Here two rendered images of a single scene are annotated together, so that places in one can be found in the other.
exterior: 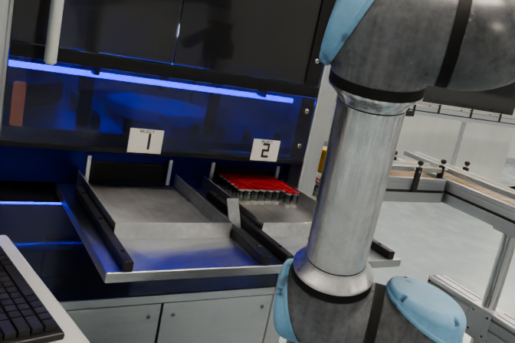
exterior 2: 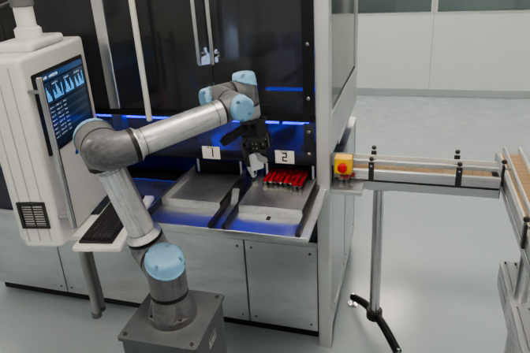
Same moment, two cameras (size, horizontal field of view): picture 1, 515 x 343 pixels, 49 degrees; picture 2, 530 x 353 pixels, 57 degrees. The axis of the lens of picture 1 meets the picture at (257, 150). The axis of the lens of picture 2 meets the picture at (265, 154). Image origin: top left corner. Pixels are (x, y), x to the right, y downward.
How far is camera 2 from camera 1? 1.54 m
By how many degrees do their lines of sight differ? 48
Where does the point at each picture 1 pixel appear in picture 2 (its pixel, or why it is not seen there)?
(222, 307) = (281, 249)
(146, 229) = (176, 202)
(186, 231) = (195, 204)
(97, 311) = (210, 237)
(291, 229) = (257, 209)
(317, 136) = (322, 147)
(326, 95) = (322, 120)
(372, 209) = (122, 212)
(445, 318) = (151, 264)
